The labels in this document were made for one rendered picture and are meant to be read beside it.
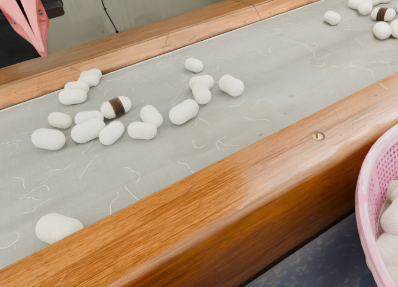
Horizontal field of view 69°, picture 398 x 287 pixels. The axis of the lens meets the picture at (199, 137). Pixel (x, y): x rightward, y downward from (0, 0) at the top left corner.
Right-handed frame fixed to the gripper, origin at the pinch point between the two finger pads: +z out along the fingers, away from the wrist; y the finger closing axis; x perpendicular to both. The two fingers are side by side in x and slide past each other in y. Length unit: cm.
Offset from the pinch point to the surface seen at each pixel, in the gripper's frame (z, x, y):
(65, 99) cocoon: 6.6, 2.1, 0.0
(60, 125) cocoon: 11.0, -1.4, -1.4
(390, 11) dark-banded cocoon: 14, -5, 48
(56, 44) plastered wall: -112, 161, 2
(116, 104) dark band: 11.8, -3.2, 5.2
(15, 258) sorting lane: 23.1, -10.7, -6.9
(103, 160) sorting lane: 18.0, -6.2, 1.4
